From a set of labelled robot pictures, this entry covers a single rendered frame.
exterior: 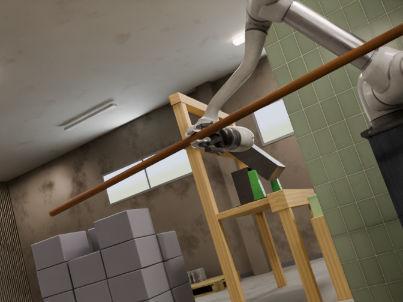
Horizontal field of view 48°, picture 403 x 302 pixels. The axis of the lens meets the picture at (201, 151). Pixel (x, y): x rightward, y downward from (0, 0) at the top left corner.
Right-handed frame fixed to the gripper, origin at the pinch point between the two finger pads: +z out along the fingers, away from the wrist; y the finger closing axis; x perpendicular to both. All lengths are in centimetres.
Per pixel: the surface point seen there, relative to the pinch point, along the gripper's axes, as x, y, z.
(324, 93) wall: -21, -22, -124
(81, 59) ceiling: 293, -260, -312
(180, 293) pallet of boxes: 222, 69, -257
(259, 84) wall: 177, -203, -622
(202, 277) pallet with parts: 390, 79, -559
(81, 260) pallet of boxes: 278, 3, -194
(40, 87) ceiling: 386, -265, -316
